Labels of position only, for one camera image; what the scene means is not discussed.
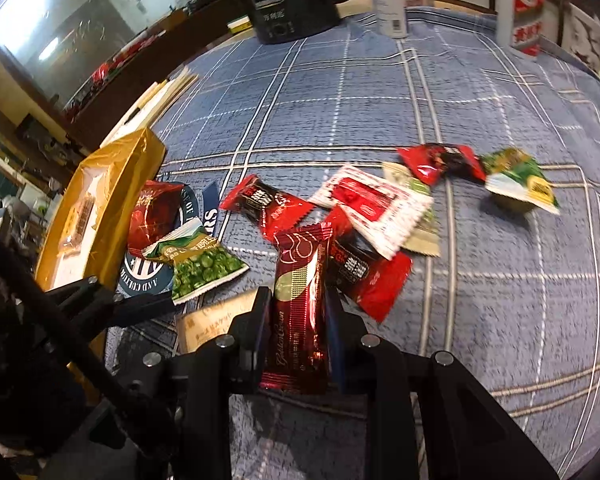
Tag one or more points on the dark red snack bar wrapper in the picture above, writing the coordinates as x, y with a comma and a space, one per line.
297, 310

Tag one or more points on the pale green pastry packet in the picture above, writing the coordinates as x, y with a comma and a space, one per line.
425, 234

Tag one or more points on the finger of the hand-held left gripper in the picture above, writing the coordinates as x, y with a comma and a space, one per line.
77, 290
145, 308

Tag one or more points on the glass door cabinet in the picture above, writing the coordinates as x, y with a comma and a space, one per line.
55, 25

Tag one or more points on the green pea snack packet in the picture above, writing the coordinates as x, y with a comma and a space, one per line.
200, 270
520, 180

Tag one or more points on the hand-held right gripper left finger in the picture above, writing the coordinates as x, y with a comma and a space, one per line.
257, 330

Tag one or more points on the white red liquor bottle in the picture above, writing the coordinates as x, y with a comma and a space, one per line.
522, 10

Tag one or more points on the red black candy packet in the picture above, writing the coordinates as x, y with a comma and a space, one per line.
375, 275
265, 205
440, 160

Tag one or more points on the gold cardboard box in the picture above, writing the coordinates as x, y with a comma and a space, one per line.
110, 200

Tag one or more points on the beige cardboard sheets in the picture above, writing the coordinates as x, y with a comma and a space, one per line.
147, 102

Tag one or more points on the yellow green small box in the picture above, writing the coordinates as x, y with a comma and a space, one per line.
240, 25

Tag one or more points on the dark red snack packet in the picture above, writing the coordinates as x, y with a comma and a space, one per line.
152, 215

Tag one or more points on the white red sachet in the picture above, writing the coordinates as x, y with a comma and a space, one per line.
375, 205

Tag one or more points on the blue plaid tablecloth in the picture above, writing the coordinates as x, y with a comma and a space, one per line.
480, 285

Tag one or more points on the beige printed card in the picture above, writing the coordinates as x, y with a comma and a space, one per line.
205, 322

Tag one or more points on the black electric kettle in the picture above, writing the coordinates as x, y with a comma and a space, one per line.
290, 0

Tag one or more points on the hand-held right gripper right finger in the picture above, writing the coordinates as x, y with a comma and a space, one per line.
336, 340

